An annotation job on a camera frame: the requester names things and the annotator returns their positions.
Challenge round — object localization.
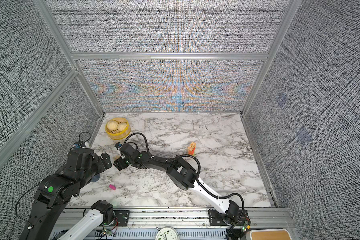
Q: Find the white analog clock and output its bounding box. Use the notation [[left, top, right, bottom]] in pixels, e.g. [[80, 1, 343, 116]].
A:
[[155, 227, 180, 240]]

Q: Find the thin black left cable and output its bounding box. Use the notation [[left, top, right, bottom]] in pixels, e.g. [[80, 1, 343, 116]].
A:
[[14, 182, 41, 226]]

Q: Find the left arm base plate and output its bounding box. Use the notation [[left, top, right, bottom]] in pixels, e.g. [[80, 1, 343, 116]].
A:
[[107, 210, 131, 227]]

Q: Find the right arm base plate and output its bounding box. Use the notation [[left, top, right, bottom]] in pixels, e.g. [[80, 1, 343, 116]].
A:
[[208, 209, 251, 227]]

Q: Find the dark blue mug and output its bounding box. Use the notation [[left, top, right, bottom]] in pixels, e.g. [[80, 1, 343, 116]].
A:
[[91, 174, 101, 183]]

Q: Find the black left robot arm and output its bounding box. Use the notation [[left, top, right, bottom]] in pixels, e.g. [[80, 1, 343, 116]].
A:
[[20, 149, 113, 240]]

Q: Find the right steamed bun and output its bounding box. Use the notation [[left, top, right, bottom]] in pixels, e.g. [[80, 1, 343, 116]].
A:
[[117, 122, 128, 132]]

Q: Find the black corrugated cable conduit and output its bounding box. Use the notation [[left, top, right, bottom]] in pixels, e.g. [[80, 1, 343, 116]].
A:
[[123, 132, 246, 238]]

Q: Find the left steamed bun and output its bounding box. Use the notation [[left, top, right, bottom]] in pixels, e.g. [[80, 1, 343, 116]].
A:
[[107, 120, 119, 132]]

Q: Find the steamed bun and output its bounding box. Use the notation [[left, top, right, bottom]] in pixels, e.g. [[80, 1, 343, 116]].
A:
[[117, 122, 128, 132], [107, 120, 119, 132]]

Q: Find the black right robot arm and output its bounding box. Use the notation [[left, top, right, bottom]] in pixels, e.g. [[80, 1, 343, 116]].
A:
[[114, 152, 244, 225]]

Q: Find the yellow rimmed bamboo steamer basket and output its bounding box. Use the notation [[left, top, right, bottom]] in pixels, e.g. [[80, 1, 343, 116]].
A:
[[105, 118, 131, 140]]

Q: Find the wood topped white box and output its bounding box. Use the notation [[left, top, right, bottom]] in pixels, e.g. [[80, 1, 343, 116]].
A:
[[246, 229, 292, 240]]

